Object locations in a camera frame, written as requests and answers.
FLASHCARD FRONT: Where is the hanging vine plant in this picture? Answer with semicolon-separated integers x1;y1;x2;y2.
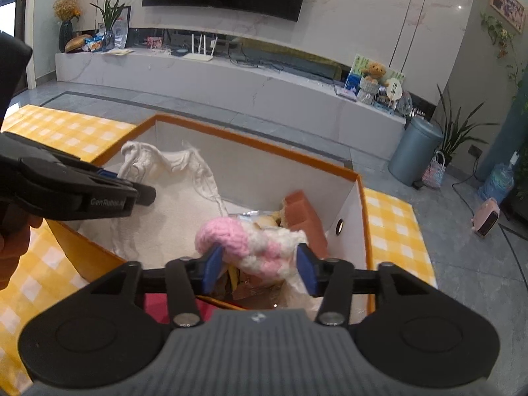
480;12;528;114

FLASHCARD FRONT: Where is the red cloth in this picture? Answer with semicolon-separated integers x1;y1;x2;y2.
141;291;248;325

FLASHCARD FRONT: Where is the person's left hand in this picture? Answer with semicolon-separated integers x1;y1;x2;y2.
0;219;44;292

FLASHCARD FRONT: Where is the orange cardboard box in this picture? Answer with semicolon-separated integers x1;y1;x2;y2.
45;112;377;326

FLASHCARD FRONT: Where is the blue water bottle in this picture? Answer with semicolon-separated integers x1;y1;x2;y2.
477;152;517;206

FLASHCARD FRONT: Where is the brown bread-shaped cushion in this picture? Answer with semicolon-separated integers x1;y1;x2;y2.
65;34;94;54

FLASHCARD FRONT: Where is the framed wall picture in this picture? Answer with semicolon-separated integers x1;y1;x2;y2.
489;0;526;34

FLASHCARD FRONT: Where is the teddy bear in basket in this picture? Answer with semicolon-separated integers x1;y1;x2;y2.
360;62;391;106

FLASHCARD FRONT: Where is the dark vase with dried flowers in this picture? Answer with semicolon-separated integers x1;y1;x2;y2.
52;0;82;53

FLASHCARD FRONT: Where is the potted long-leaf plant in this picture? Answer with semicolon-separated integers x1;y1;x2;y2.
435;83;501;166

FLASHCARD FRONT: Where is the black soundbar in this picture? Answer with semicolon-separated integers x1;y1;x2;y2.
241;51;336;80

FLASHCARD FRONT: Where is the white marble TV bench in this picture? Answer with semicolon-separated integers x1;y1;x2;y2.
54;45;408;160

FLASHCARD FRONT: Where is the white round paper fan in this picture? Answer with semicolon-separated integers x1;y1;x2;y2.
383;70;407;111

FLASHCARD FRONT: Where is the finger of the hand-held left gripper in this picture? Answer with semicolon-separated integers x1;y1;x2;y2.
39;146;122;183
16;160;157;220

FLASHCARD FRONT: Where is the pink space heater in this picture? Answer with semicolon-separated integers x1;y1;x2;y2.
471;197;501;238

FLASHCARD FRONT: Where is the woven plastic basket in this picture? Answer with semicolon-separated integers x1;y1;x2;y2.
421;151;447;189

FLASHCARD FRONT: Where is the green plant in glass vase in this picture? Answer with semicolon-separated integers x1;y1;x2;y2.
89;0;138;52

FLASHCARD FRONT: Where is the grey trash bin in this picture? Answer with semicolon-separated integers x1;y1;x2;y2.
388;116;445;186

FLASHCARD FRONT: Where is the white router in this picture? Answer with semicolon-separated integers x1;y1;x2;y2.
180;32;218;63

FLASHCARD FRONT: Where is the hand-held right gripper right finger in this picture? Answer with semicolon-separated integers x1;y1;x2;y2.
296;243;444;326

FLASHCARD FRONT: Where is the foil snack packet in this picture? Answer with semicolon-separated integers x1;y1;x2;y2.
226;210;286;232

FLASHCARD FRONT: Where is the black power cable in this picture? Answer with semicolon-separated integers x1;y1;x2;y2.
451;172;528;298

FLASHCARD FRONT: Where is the yellow checked blanket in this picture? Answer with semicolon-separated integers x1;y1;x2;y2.
0;104;439;396

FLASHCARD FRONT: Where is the pink white crochet toy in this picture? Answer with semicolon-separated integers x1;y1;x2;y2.
195;216;310;276

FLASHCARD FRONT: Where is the brown red sponge block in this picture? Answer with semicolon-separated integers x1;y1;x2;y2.
284;190;331;261

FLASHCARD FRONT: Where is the blue green gift card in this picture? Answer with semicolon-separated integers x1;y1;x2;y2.
344;53;373;94

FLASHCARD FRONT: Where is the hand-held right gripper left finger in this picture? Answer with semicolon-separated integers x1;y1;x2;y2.
88;244;224;327

